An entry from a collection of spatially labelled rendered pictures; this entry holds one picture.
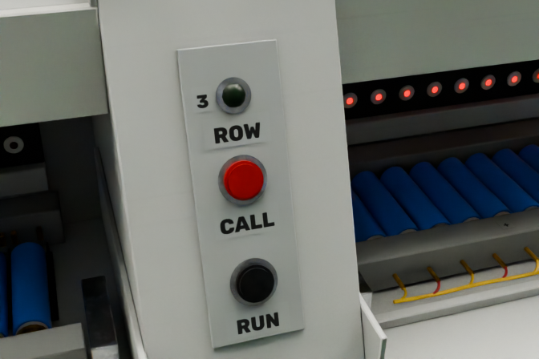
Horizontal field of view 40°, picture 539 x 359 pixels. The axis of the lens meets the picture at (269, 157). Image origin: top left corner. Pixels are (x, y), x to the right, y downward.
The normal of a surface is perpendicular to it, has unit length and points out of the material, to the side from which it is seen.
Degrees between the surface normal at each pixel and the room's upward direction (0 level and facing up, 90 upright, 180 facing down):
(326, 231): 90
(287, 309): 90
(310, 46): 90
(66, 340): 23
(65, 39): 113
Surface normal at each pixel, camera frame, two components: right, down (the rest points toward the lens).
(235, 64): 0.28, 0.13
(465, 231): 0.01, -0.85
